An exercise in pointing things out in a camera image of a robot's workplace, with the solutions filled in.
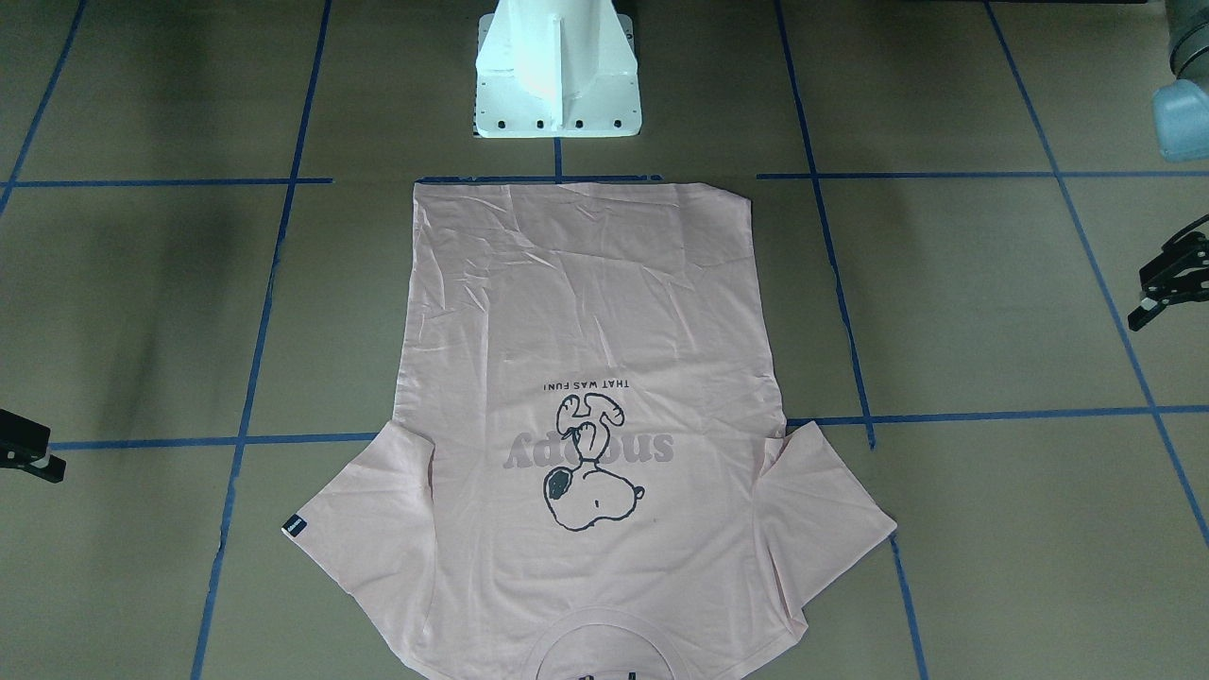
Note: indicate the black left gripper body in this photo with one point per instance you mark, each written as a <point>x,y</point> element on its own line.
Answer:
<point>1177,274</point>

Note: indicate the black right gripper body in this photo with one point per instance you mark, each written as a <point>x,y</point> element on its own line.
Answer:
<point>25,447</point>

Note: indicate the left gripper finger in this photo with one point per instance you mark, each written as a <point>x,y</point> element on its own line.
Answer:
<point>1142,315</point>

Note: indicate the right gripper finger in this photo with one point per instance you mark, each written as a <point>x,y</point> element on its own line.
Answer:
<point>50,468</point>

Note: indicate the pink Snoopy t-shirt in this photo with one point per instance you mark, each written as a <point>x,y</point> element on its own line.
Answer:
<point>587,473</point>

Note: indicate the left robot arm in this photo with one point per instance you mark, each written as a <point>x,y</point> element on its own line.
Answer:
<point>1180,109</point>

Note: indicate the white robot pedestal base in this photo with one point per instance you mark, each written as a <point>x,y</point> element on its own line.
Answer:
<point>556,69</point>

